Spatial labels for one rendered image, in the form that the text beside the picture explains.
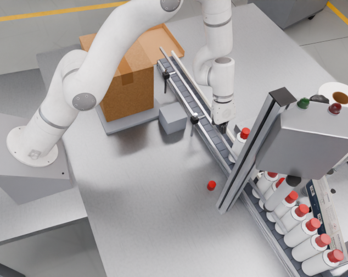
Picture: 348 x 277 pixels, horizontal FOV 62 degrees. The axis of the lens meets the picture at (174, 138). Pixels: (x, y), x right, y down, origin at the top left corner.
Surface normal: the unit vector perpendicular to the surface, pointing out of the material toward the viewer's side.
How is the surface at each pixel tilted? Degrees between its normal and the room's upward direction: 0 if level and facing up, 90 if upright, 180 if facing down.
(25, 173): 41
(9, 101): 0
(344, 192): 0
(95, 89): 70
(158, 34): 0
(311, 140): 90
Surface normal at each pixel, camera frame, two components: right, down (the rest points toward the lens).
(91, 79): 0.50, 0.33
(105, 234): 0.06, -0.56
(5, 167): 0.65, -0.61
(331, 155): -0.16, 0.81
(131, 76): 0.42, 0.76
